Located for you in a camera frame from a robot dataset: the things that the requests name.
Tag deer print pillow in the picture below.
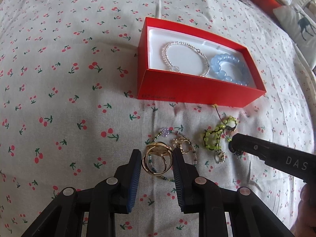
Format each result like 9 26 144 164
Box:
273 4 315 67

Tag gold bangle rings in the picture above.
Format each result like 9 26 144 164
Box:
141 141 174 176

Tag small silver pearl ring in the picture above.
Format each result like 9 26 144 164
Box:
213 150 227 164

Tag green bead bracelet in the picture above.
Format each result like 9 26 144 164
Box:
202 104 238 151

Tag red jewelry box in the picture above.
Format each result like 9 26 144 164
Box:
137 17 266 108

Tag cherry print bedsheet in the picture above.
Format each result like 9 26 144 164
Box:
1 0 315 236

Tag blue bead bracelet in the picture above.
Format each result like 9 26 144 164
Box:
209 53 251 86

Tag right hand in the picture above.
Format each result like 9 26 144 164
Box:
291 184 316 237

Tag green seed bead necklace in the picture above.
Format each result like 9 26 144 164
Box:
145 127 199 183

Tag gold flower ring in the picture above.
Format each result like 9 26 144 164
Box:
172 137 196 154

